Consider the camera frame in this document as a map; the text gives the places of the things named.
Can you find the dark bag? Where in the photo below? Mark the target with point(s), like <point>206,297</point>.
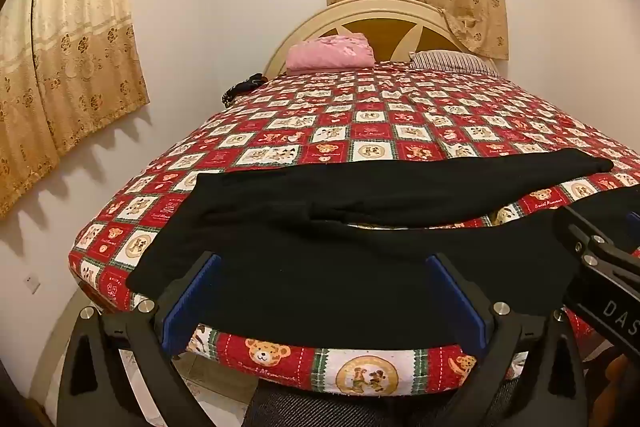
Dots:
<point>245,88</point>

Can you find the white wall socket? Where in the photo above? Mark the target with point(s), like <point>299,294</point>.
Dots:
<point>33,283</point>

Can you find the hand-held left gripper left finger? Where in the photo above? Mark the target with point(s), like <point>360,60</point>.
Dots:
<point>192,304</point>

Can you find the black pants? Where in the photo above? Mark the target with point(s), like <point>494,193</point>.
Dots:
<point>350,287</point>

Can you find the striped pillow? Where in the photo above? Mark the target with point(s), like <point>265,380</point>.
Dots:
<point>450,61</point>

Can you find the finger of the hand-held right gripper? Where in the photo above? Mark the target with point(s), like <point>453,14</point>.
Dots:
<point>595,252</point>

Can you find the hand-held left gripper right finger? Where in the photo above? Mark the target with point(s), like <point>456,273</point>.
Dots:
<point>457,304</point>

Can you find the cream wooden bed headboard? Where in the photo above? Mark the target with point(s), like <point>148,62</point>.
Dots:
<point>380,24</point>

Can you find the red bear printed blanket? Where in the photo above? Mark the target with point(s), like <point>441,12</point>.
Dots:
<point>370,127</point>

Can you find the pink pillow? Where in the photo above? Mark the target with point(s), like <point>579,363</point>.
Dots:
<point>330,52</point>

